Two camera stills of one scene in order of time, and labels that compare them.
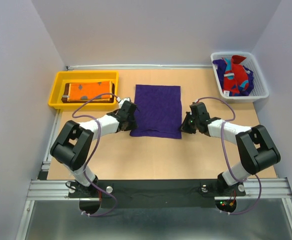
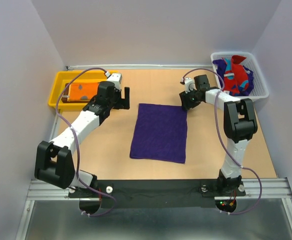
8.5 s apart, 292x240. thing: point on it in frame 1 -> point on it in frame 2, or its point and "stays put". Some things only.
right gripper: x=184 y=128 -> x=184 y=97
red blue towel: x=236 y=80 stays put
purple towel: x=159 y=113 -> x=160 y=133
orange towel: x=87 y=91 stays put
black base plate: x=154 y=193 stays put
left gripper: x=133 y=126 -> x=122 y=102
